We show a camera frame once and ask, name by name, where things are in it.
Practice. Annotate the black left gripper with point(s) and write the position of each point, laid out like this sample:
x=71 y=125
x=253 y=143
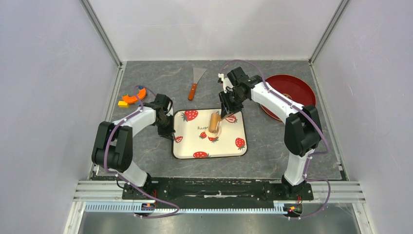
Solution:
x=169 y=132

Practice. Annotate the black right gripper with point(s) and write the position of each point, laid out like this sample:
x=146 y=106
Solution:
x=228 y=109

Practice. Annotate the wooden dough roller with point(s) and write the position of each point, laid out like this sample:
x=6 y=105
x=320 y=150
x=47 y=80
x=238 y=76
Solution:
x=214 y=122

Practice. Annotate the white strawberry print tray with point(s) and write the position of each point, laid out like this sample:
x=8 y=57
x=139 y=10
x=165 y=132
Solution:
x=193 y=140

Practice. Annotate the beige dough piece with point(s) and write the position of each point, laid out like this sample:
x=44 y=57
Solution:
x=214 y=134

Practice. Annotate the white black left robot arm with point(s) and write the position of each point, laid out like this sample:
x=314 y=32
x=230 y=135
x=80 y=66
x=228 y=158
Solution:
x=113 y=145

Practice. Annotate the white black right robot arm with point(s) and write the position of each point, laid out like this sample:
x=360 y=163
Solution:
x=302 y=128

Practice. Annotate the orange curved toy block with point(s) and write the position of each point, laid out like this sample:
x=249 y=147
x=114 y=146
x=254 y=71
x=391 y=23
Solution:
x=136 y=96

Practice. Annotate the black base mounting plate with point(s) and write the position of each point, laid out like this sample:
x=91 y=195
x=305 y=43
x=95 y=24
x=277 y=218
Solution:
x=225 y=192

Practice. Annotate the yellow toy block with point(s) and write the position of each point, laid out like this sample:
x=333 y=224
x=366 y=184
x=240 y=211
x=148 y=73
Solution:
x=123 y=104

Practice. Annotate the dark red round plate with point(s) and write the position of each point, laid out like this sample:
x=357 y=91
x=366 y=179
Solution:
x=293 y=88

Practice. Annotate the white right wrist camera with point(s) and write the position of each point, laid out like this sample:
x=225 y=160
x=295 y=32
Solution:
x=226 y=83

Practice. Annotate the metal scraper with wooden handle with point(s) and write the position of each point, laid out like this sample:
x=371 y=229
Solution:
x=197 y=75

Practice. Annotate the light blue slotted cable duct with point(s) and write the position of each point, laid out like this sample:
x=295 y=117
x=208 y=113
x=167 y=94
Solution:
x=137 y=207

